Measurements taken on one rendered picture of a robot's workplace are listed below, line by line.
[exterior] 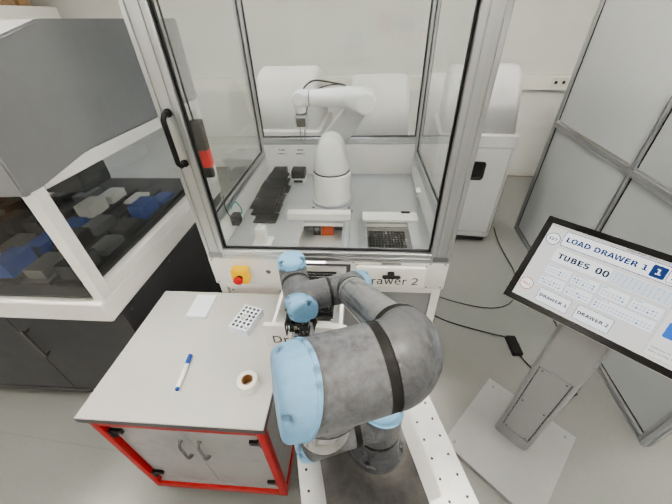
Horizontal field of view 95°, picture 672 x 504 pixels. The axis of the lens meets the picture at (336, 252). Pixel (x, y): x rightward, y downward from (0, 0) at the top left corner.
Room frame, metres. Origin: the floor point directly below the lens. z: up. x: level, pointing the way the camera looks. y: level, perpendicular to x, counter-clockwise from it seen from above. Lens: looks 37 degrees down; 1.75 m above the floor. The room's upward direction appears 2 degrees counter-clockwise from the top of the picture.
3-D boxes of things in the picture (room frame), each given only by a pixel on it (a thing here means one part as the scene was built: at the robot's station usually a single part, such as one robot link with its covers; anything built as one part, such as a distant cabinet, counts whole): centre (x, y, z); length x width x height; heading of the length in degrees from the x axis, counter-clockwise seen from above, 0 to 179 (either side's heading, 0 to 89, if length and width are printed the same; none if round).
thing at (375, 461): (0.36, -0.09, 0.87); 0.15 x 0.15 x 0.10
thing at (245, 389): (0.57, 0.31, 0.78); 0.07 x 0.07 x 0.04
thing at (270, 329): (0.69, 0.12, 0.87); 0.29 x 0.02 x 0.11; 85
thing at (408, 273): (0.98, -0.23, 0.87); 0.29 x 0.02 x 0.11; 85
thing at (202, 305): (0.94, 0.59, 0.77); 0.13 x 0.09 x 0.02; 176
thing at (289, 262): (0.64, 0.12, 1.20); 0.09 x 0.08 x 0.11; 14
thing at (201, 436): (0.74, 0.52, 0.38); 0.62 x 0.58 x 0.76; 85
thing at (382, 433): (0.36, -0.08, 0.99); 0.13 x 0.12 x 0.14; 104
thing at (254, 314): (0.85, 0.38, 0.78); 0.12 x 0.08 x 0.04; 160
